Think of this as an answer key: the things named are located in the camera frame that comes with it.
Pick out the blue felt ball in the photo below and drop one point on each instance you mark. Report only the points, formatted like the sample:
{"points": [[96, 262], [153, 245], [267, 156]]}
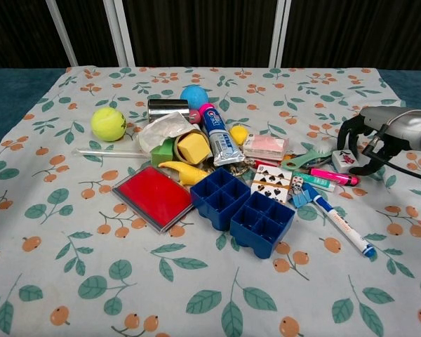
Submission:
{"points": [[194, 97]]}

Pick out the pink sticky note pad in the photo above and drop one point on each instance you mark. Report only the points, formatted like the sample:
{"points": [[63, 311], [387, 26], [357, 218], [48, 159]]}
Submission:
{"points": [[266, 147]]}

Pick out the blue binder clip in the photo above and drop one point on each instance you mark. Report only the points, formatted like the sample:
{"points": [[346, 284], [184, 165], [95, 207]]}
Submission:
{"points": [[301, 200]]}

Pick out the small yellow lemon toy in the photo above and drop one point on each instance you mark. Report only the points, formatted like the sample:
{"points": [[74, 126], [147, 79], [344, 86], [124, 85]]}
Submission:
{"points": [[238, 133]]}

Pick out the green brush with white bristles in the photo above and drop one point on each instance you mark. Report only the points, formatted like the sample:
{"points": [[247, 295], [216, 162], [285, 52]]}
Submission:
{"points": [[301, 158]]}

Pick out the yellow plastic banana toy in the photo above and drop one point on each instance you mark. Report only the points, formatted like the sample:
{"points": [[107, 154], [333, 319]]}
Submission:
{"points": [[188, 172]]}

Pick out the red ink pad case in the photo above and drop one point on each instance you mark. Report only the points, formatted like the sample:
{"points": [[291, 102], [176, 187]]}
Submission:
{"points": [[153, 198]]}

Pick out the spade playing cards bundle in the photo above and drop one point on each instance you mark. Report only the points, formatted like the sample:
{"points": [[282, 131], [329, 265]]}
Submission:
{"points": [[272, 182]]}

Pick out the white dice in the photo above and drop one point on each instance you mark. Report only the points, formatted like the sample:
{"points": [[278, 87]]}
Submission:
{"points": [[297, 182]]}

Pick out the white partition frame post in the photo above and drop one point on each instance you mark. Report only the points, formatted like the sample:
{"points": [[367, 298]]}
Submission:
{"points": [[279, 33], [61, 32], [120, 32]]}

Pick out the clear plastic straw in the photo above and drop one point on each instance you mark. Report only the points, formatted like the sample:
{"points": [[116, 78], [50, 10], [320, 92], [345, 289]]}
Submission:
{"points": [[108, 152]]}

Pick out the green and white tube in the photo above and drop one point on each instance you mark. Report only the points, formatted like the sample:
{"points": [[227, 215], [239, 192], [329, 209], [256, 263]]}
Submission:
{"points": [[315, 182]]}

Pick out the green block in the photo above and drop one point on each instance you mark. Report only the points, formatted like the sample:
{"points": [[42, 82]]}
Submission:
{"points": [[163, 153]]}

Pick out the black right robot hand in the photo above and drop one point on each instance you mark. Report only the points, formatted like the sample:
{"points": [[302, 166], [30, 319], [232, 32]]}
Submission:
{"points": [[389, 123]]}

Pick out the blue compartment tray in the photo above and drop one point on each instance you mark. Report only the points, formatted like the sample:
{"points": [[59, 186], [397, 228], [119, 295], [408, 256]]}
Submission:
{"points": [[262, 224], [220, 198]]}

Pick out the tape roll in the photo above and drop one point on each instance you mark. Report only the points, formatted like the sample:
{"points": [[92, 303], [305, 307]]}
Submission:
{"points": [[177, 146]]}

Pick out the yellow foam cube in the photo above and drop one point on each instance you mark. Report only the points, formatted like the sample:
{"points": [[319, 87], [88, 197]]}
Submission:
{"points": [[194, 147]]}

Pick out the white mahjong tile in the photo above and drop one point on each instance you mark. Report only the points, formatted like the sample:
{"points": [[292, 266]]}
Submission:
{"points": [[344, 160]]}

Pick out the floral patterned tablecloth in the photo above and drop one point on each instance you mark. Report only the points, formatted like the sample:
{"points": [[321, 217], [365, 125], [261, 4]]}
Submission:
{"points": [[210, 274]]}

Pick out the crumpled white paper packet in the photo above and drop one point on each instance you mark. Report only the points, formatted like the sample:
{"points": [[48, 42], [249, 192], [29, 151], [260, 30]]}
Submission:
{"points": [[161, 132]]}

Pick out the shiny metal cup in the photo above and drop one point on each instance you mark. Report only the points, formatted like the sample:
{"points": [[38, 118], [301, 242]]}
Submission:
{"points": [[168, 109]]}

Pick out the small pink ball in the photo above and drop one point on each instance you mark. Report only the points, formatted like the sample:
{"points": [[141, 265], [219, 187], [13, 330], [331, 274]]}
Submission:
{"points": [[195, 115]]}

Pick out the yellow-green tennis ball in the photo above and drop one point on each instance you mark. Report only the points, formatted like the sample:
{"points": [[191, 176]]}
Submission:
{"points": [[108, 124]]}

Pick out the white marker with blue cap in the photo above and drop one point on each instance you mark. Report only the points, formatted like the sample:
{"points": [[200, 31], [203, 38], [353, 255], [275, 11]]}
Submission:
{"points": [[344, 223]]}

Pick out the toothpaste tube with pink cap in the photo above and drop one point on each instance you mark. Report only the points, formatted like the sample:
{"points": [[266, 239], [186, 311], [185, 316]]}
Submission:
{"points": [[220, 137]]}

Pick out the pink highlighter pen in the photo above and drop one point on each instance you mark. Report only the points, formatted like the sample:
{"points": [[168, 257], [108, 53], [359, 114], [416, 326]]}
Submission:
{"points": [[333, 176]]}

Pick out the orange and red key tag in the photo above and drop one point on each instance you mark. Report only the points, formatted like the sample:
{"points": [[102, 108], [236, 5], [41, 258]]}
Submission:
{"points": [[277, 162]]}

